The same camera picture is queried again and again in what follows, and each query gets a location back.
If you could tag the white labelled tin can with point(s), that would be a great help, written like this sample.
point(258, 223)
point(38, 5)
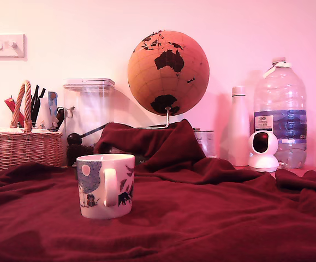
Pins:
point(207, 142)

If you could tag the white illustrated ceramic mug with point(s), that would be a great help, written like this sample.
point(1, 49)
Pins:
point(92, 191)

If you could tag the large clear water bottle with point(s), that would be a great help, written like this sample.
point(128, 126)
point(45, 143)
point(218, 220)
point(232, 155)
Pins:
point(280, 92)

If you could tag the clear plastic lidded container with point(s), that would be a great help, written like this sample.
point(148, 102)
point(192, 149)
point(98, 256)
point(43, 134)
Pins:
point(89, 109)

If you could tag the cork globe on metal stand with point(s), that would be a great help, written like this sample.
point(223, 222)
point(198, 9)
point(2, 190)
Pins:
point(168, 82)

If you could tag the slim white insulated bottle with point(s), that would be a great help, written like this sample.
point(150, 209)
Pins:
point(238, 122)

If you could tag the black round-headed scoop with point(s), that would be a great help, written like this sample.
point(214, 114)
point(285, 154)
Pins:
point(74, 139)

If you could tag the small white round camera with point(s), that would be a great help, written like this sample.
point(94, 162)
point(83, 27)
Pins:
point(264, 161)

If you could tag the dark brown textured jar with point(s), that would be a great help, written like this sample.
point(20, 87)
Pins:
point(78, 152)

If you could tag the white paper sheets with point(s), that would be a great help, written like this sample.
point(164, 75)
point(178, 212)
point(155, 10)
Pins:
point(7, 129)

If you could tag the dark red fleece blanket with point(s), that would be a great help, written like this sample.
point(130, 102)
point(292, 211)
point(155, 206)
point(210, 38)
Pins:
point(201, 218)

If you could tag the black kitchen utensils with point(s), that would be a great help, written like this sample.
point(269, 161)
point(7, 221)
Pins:
point(35, 106)

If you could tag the blue and white card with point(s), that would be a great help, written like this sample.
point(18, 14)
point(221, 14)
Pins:
point(52, 105)

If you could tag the white wall light switch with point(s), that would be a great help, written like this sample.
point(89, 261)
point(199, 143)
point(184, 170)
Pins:
point(5, 52)

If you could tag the red packet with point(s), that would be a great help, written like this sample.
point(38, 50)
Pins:
point(10, 105)

